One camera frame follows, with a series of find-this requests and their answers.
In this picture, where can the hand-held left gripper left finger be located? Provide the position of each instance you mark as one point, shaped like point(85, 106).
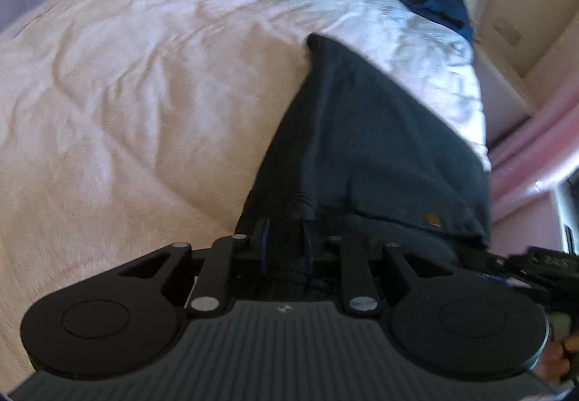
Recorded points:
point(264, 240)

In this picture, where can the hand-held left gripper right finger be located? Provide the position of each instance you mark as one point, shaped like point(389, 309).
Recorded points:
point(308, 245)

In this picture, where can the person's right hand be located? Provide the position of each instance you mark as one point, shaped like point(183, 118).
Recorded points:
point(561, 362)

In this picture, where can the dark grey pants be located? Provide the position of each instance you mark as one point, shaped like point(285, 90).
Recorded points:
point(362, 147)

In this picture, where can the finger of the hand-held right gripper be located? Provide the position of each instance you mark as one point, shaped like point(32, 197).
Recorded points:
point(486, 264)

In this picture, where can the white textured bed blanket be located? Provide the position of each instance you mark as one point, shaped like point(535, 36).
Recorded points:
point(135, 111)

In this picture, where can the pink foam padding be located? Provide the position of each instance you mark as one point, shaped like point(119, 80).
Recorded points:
point(529, 147)

